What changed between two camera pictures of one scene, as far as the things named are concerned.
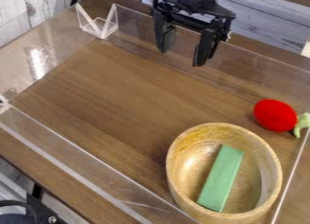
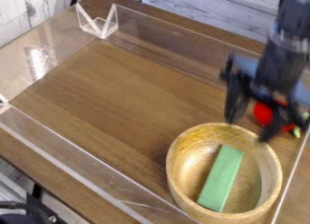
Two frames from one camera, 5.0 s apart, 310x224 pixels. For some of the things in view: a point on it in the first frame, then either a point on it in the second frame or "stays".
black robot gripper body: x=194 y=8 -> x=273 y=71
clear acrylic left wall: x=43 y=47 stays
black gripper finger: x=205 y=48 -> x=285 y=115
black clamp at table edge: x=38 y=212 stays
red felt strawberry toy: x=277 y=115 stays
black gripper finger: x=165 y=27 -> x=238 y=96
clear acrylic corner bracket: x=98 y=26 stays
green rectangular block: x=221 y=179 stays
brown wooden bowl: x=257 y=181 stays
